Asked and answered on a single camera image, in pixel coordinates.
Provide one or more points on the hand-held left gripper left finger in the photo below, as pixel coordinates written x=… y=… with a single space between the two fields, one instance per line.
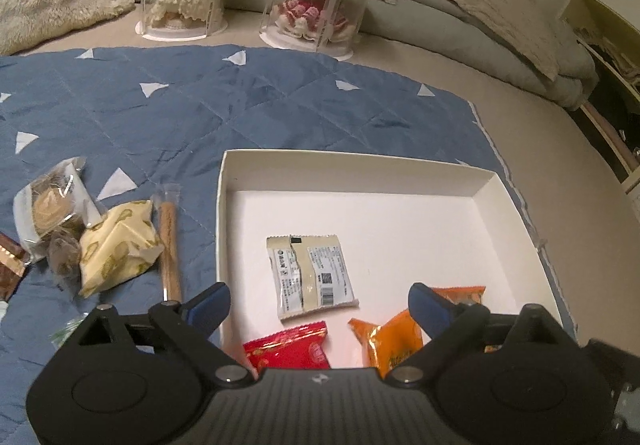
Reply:
x=210 y=307

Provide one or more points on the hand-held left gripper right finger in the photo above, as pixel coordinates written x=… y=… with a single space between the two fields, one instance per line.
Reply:
x=430 y=310

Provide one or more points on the brown stick snack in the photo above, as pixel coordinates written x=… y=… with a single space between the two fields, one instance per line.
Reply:
x=170 y=245

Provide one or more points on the red packet with cookies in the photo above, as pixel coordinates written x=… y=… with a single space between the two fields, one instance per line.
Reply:
x=290 y=342

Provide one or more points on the white cardboard box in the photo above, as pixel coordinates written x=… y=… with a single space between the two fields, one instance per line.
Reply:
x=390 y=220

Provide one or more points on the white black-print snack packet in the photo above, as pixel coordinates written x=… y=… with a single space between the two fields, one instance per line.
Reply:
x=310 y=277

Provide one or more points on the yellow white snack packet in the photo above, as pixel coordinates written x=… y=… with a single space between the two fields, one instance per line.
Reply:
x=117 y=245

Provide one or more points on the clear packet with brown cookie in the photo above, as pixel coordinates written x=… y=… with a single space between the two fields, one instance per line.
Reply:
x=47 y=205

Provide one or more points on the brown foil snack packet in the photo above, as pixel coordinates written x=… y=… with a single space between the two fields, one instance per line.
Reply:
x=10 y=270

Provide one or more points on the small clear wrapper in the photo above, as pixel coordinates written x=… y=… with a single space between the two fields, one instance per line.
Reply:
x=67 y=331

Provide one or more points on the blue mat with white triangles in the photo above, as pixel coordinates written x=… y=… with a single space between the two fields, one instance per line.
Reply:
x=200 y=105

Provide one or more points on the folded grey duvet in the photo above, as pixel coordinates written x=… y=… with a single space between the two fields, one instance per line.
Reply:
x=450 y=30

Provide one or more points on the wooden shelf with clutter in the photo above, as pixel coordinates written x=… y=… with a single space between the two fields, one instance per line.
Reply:
x=610 y=55

